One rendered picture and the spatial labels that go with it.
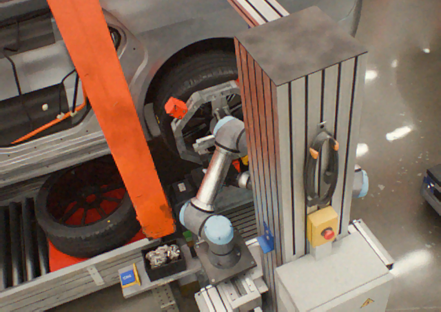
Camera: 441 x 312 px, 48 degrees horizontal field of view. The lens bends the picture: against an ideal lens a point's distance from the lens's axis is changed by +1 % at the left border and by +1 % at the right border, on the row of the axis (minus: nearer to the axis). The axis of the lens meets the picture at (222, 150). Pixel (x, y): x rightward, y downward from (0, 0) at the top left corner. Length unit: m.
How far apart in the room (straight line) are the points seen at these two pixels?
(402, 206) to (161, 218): 1.66
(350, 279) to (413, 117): 2.50
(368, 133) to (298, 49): 2.69
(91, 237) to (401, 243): 1.88
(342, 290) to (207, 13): 1.49
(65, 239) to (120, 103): 1.17
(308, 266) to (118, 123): 0.97
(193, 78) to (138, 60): 0.30
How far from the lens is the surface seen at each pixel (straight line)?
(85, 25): 1.85
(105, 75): 1.97
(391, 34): 4.93
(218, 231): 2.09
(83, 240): 2.97
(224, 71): 2.63
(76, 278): 3.04
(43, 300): 3.17
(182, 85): 2.63
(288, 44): 1.28
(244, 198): 3.30
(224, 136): 2.07
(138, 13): 2.46
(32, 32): 4.17
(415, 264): 3.27
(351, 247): 1.82
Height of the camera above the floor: 2.77
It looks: 47 degrees down
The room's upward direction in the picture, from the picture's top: 10 degrees counter-clockwise
